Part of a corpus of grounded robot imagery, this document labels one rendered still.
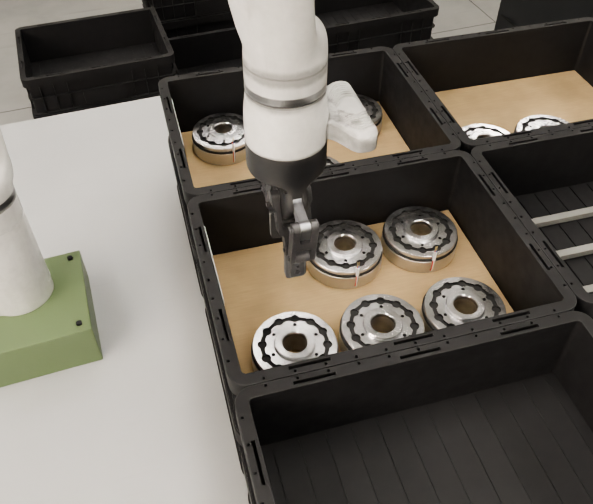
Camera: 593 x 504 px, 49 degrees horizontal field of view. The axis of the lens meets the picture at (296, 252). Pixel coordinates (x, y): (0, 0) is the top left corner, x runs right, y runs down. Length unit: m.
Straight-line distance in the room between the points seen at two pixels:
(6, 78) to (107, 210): 1.95
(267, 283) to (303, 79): 0.41
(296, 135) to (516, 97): 0.78
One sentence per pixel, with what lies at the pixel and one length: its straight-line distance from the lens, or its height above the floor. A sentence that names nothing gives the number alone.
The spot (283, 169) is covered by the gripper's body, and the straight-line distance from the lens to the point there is 0.58.
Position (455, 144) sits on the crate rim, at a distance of 0.97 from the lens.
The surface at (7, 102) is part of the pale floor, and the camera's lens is 2.96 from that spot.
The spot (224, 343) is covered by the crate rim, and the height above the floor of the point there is 0.93.
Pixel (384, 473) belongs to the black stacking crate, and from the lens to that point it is 0.75.
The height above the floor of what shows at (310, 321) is 0.86.
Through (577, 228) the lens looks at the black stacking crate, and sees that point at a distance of 1.05.
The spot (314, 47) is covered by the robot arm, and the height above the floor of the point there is 1.24.
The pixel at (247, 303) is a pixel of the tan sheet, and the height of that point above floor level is 0.83.
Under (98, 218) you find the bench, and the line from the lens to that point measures 1.21.
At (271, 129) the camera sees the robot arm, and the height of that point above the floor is 1.17.
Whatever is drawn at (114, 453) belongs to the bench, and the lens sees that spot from 0.92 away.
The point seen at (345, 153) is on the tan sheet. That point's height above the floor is 0.83.
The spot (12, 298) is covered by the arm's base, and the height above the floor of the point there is 0.80.
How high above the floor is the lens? 1.50
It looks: 46 degrees down
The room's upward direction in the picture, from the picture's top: straight up
